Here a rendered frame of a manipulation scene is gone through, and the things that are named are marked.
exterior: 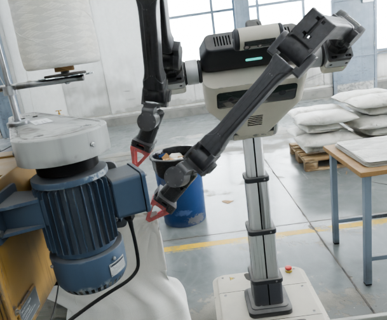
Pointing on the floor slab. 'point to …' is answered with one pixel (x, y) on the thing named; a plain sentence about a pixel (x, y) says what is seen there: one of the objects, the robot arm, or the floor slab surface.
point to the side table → (365, 173)
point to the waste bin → (193, 218)
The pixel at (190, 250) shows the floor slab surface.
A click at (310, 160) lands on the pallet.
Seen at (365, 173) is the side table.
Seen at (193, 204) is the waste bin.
